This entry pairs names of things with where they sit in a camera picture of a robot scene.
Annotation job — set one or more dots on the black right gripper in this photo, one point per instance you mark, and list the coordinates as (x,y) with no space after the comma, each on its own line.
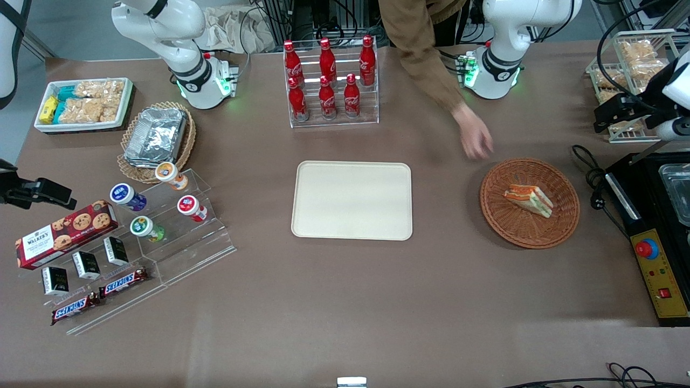
(11,189)

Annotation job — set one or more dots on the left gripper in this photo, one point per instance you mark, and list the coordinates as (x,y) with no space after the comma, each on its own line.
(645,102)

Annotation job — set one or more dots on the triangle sandwich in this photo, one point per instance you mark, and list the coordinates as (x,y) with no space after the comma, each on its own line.
(531,200)

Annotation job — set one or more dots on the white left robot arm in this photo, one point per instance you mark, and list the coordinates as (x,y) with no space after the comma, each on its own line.
(506,32)

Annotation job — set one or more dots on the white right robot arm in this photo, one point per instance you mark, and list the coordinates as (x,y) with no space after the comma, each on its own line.
(178,48)

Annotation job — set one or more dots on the brown sleeved forearm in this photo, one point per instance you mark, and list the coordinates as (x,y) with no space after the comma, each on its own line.
(418,43)

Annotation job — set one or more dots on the brown wicker basket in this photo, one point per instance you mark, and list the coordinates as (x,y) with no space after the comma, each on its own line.
(517,226)

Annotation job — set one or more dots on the light wicker basket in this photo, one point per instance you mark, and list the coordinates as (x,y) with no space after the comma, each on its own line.
(190,140)

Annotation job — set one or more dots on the beige plastic tray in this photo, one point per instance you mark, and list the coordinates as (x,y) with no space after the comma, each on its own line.
(351,200)

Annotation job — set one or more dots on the person's bare hand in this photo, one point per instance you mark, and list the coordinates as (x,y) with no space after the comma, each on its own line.
(474,134)

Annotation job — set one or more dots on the red Walkers cookie box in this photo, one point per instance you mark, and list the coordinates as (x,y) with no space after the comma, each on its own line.
(64,234)

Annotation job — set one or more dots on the grey metal lever bar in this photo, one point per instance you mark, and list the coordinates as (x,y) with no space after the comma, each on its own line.
(647,152)

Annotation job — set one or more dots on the blue lid drink cup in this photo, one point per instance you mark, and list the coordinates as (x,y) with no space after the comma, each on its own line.
(128,196)

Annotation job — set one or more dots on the small black box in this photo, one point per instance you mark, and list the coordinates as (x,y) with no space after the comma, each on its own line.
(116,251)
(86,265)
(55,280)

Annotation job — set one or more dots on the teal snack packet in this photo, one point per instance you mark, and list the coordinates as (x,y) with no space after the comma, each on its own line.
(67,92)
(59,112)

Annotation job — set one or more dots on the yellow snack packet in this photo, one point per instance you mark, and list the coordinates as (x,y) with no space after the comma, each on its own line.
(48,108)

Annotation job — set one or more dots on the clear bag of crackers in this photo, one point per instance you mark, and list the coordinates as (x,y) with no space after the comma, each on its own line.
(81,110)
(99,89)
(110,110)

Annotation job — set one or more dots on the black machine with yellow panel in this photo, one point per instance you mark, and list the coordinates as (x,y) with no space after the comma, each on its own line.
(641,199)

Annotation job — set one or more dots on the clear plastic container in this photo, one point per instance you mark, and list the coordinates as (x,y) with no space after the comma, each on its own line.
(678,194)

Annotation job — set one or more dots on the green lid drink cup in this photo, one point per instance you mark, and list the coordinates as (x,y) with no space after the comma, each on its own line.
(146,228)

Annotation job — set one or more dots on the Snickers chocolate bar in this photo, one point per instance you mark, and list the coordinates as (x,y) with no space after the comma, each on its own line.
(75,308)
(124,282)

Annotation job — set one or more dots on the white rectangular snack bin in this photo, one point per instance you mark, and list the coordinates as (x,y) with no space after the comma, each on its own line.
(126,105)

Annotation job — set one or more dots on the stack of foil trays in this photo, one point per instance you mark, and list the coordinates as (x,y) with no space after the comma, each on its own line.
(156,136)

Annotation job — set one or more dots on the orange lid drink cup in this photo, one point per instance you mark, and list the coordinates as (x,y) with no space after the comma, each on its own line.
(171,175)

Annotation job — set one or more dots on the clear acrylic low stand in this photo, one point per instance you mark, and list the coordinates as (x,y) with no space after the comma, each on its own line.
(108,315)

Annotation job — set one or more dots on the red emergency stop button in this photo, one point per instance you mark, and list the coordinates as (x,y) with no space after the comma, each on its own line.
(647,249)

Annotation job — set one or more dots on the red lid drink cup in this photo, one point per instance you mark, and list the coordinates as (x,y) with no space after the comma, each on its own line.
(192,208)

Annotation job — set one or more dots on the clear acrylic step stand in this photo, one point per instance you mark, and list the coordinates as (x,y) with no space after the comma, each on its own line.
(199,248)

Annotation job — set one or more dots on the clear acrylic bottle rack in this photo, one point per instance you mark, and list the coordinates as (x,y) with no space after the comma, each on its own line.
(372,108)

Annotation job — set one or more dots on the red cola bottle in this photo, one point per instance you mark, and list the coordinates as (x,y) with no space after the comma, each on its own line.
(327,99)
(326,58)
(297,101)
(367,59)
(291,62)
(351,98)

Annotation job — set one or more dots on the black equipment rack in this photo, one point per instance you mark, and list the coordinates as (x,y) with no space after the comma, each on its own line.
(318,19)

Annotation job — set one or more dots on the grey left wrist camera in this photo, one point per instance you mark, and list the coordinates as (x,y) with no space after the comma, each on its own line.
(676,129)

